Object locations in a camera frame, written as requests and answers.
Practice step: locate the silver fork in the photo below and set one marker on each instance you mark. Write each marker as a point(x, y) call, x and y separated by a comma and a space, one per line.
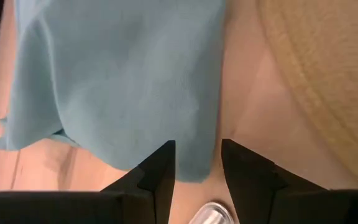
point(211, 214)

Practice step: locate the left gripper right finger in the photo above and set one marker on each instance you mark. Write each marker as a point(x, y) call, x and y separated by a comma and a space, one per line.
point(250, 180)

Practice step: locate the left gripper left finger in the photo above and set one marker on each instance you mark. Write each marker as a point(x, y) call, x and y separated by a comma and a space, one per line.
point(154, 186)

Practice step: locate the round woven straw placemat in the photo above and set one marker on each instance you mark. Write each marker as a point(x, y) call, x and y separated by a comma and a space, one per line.
point(328, 62)

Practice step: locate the teal cloth napkin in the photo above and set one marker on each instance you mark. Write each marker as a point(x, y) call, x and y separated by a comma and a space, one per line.
point(120, 77)

